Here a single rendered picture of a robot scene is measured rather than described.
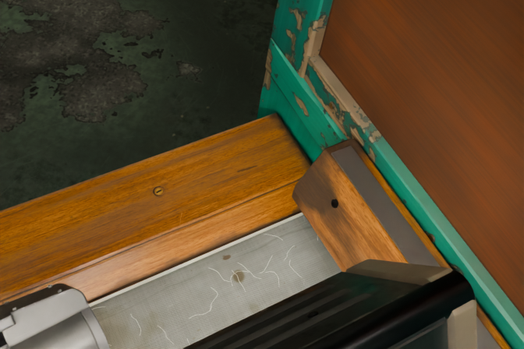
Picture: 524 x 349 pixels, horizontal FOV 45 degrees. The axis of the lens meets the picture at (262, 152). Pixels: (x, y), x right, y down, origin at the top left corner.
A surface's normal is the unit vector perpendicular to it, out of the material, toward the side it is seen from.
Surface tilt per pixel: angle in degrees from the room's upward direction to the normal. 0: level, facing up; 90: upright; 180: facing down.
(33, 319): 39
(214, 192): 0
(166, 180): 0
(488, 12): 90
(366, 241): 67
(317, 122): 90
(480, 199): 90
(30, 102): 0
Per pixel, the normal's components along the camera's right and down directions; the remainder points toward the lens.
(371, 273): -0.85, -0.45
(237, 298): 0.11, -0.58
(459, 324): 0.47, 0.32
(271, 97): -0.87, 0.32
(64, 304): 0.53, -0.07
